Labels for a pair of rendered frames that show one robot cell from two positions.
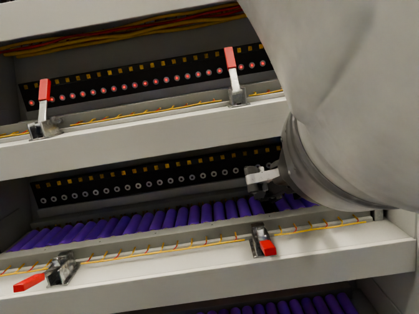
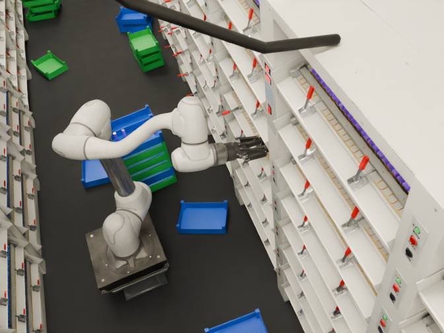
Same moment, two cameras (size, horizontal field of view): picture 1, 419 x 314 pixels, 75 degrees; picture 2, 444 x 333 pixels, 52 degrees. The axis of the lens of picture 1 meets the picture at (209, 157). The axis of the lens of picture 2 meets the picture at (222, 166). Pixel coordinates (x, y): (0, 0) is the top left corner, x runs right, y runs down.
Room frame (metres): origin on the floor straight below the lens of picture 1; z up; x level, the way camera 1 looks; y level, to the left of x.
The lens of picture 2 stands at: (-0.09, -1.29, 2.36)
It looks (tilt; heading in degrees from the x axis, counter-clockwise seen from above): 49 degrees down; 77
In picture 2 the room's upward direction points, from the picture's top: 11 degrees counter-clockwise
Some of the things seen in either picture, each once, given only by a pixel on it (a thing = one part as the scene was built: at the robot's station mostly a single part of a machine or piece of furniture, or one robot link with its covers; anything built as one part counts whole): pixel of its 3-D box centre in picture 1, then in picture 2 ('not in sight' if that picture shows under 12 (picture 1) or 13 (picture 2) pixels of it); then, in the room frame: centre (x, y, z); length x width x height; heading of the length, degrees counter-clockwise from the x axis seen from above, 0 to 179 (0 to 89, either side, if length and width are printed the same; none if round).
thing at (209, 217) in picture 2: not in sight; (203, 217); (0.10, 0.37, 0.04); 0.30 x 0.20 x 0.08; 155
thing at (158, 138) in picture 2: not in sight; (135, 136); (-0.12, 0.85, 0.44); 0.30 x 0.20 x 0.08; 4
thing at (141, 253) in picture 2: not in sight; (127, 250); (-0.36, 0.15, 0.31); 0.22 x 0.18 x 0.06; 91
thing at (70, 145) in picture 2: not in sight; (73, 144); (-0.37, 0.25, 1.05); 0.18 x 0.14 x 0.13; 144
